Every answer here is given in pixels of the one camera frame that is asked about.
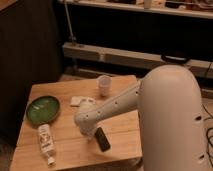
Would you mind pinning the wooden table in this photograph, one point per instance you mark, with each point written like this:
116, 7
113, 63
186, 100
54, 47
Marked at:
73, 151

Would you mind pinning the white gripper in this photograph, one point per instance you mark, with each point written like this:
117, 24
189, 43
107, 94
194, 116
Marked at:
88, 130

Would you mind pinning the clear plastic bottle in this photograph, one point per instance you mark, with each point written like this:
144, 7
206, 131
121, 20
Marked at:
46, 143

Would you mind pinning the green plate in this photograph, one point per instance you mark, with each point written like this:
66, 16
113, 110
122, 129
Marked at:
42, 110

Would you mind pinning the metal stand pole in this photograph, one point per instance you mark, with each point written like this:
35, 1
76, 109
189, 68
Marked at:
72, 37

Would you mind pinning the grey lower shelf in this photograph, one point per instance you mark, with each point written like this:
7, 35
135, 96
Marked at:
131, 59

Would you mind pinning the white sponge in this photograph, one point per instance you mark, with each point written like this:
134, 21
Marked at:
76, 100

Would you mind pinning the upper shelf with items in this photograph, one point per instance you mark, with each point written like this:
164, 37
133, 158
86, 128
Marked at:
138, 8

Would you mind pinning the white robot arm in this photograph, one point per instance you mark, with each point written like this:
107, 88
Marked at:
169, 102

